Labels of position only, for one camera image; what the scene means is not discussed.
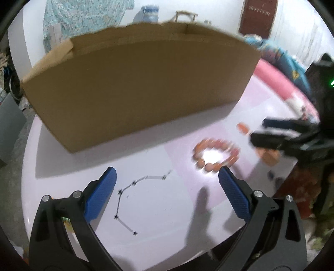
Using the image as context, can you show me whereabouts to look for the pink orange bead bracelet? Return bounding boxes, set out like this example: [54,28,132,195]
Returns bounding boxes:
[192,138,240,174]

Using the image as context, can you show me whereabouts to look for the brown cardboard box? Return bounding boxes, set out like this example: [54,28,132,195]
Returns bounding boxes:
[20,21,261,154]

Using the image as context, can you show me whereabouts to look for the grey flat panel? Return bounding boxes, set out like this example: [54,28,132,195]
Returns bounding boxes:
[0,94,27,164]

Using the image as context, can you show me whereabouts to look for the blue floral blanket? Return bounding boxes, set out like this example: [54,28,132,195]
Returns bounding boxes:
[244,35,312,97]

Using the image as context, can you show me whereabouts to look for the brown wooden door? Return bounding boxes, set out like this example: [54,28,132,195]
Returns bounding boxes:
[239,0,277,39]

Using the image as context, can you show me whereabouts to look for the teal patterned wall cloth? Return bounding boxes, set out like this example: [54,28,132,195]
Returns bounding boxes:
[42,0,135,54]

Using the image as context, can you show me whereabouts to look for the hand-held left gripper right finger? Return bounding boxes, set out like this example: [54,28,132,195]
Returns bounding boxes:
[214,165,308,271]

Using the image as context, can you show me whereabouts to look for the blue water jug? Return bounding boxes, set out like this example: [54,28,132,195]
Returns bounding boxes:
[134,6,159,24]

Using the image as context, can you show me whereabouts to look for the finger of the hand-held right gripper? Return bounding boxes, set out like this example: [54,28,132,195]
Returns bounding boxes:
[250,132,321,159]
[262,118,317,133]

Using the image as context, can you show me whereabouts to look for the pile of clothes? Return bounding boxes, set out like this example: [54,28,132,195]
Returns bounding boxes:
[0,51,12,90]

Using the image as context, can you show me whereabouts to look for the pink floral blanket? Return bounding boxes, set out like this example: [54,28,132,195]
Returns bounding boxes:
[254,60,321,123]

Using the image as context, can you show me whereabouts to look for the wooden chair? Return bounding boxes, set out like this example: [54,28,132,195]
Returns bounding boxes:
[174,11,198,24]

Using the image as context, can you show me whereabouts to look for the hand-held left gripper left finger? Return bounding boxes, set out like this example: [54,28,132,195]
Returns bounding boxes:
[29,167,123,271]

